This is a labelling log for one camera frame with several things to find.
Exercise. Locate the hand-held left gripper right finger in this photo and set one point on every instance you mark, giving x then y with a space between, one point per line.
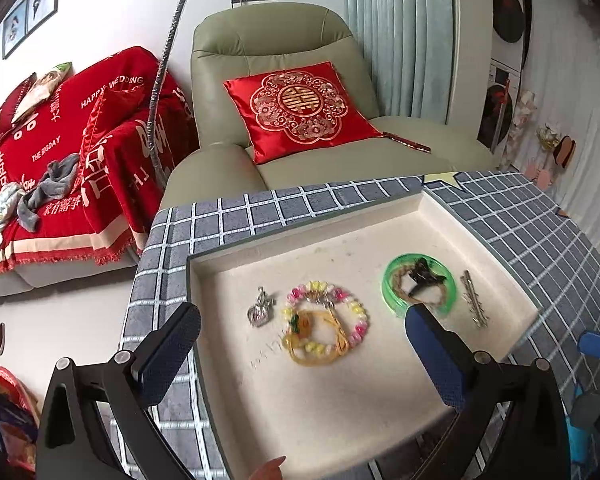
435 355

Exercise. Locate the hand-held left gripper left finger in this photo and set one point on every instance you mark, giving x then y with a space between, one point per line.
170 355

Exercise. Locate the silver metal hair clip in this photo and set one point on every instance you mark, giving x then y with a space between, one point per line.
472 300

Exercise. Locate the green translucent bangle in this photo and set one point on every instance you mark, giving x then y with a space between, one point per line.
391 285

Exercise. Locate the black hair claw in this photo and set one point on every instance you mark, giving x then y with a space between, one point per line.
425 270

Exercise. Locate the silver heart pendant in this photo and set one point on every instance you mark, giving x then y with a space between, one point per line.
260 312

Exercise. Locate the grey tray with cream lining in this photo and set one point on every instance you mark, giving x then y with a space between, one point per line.
330 400

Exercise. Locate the person's left hand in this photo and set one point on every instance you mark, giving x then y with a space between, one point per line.
270 467

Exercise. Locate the light grey sofa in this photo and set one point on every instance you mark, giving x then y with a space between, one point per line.
55 277

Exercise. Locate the red gift bags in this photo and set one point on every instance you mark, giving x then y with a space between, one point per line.
5 410

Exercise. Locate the grey cloth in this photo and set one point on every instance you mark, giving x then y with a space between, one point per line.
55 175

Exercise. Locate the red gold-edged strip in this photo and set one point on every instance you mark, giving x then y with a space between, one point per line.
405 141

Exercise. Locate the red fringed cushion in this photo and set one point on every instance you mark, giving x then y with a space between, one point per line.
110 110

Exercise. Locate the white washing machine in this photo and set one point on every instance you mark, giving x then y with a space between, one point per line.
495 110

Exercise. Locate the red printed blanket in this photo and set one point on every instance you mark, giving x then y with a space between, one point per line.
55 110

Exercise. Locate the red embroidered cushion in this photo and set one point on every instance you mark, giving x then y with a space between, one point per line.
300 110

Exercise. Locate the white sheer curtain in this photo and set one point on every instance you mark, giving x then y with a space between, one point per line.
570 60

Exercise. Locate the red printed pillow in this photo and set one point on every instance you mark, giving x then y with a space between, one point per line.
0 115

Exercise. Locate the white printed pillow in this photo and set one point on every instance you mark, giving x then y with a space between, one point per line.
40 90

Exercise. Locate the gooseneck phone holder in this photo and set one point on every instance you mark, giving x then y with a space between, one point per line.
167 45

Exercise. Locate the teal curtain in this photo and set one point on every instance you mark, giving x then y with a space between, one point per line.
395 35

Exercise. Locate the pale green leather armchair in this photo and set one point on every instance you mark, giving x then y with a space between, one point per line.
260 40

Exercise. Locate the white dryer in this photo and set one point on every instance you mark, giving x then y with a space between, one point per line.
507 10

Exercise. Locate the portrait picture frame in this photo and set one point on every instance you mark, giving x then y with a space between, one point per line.
15 30

